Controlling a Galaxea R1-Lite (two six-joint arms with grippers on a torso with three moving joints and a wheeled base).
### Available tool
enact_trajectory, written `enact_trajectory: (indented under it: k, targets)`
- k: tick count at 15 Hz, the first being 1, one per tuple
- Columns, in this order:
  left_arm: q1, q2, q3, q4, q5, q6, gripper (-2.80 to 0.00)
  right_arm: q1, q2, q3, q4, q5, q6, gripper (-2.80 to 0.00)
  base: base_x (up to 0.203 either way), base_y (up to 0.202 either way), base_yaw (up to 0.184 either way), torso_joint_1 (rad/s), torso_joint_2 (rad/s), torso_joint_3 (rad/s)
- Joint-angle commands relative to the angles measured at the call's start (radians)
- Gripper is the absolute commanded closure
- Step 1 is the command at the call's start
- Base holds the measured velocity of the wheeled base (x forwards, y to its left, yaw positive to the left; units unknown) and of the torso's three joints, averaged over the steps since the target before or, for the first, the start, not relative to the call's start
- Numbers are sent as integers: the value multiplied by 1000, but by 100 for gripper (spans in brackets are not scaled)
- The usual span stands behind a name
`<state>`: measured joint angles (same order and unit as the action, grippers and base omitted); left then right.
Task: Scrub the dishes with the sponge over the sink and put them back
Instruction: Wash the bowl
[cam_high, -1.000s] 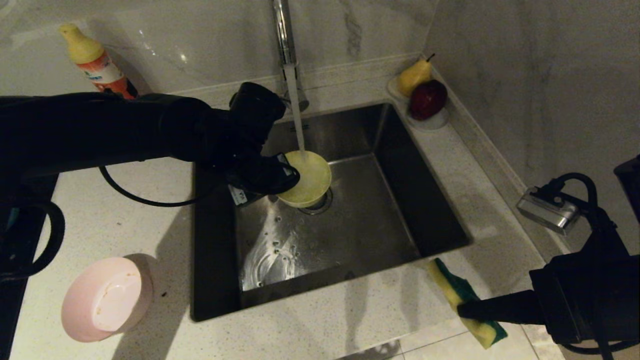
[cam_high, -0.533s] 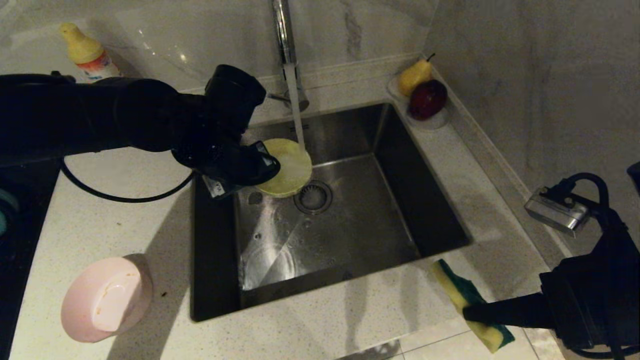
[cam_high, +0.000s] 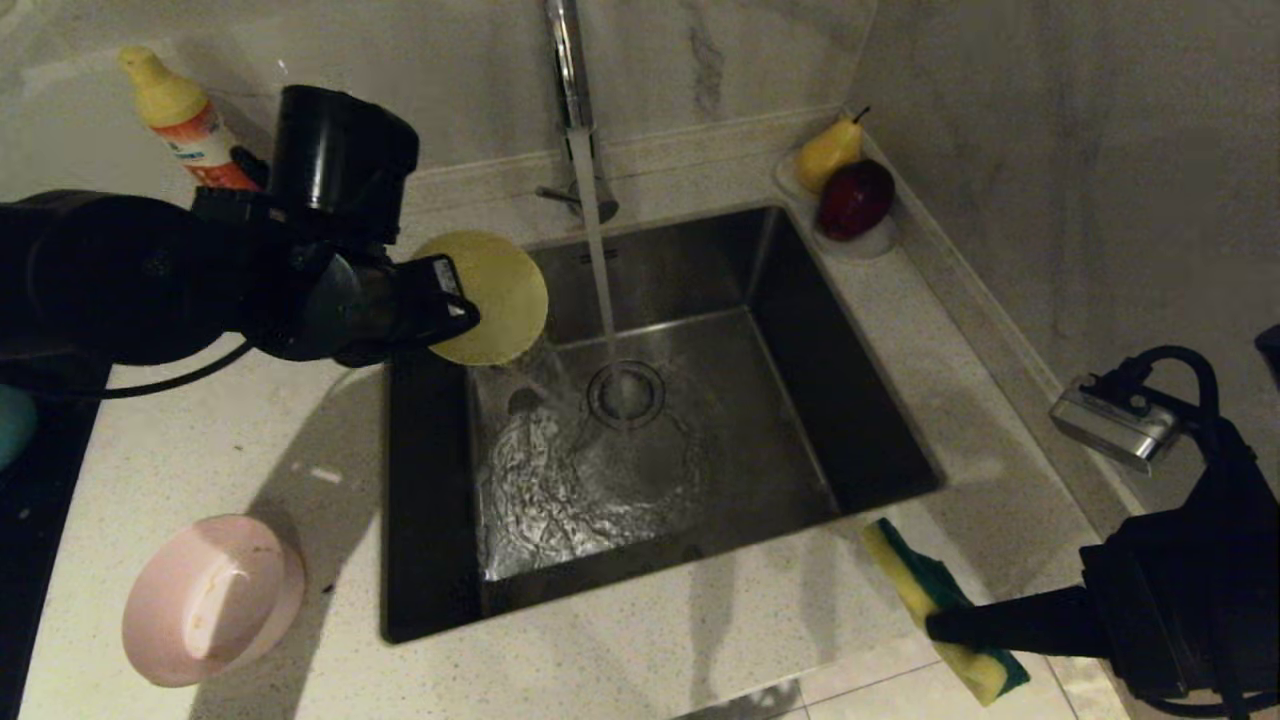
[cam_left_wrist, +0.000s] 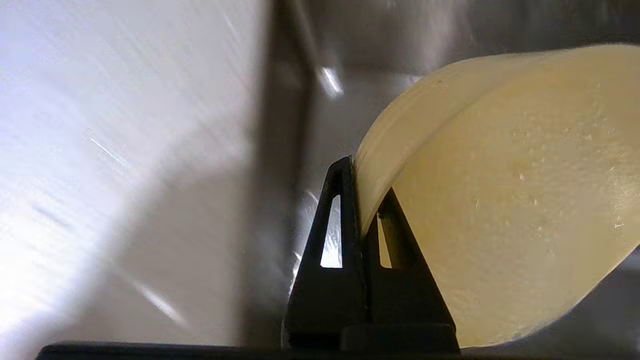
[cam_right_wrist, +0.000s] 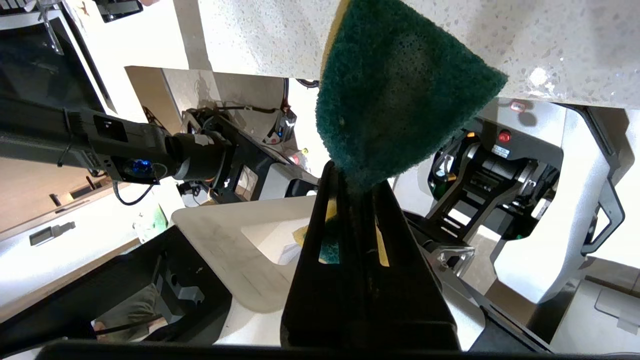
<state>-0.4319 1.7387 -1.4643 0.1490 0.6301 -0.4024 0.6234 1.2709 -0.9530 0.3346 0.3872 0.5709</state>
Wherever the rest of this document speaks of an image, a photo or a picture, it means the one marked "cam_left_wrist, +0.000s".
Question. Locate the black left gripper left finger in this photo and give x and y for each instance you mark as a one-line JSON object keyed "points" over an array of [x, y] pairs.
{"points": [[325, 310]]}

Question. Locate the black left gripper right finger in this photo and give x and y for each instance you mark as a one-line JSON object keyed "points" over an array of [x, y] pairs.
{"points": [[415, 315]]}

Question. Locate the yellow plastic bowl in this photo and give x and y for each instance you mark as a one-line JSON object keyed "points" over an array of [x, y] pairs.
{"points": [[525, 200]]}

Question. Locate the stainless steel sink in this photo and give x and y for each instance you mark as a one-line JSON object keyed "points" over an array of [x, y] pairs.
{"points": [[400, 40]]}

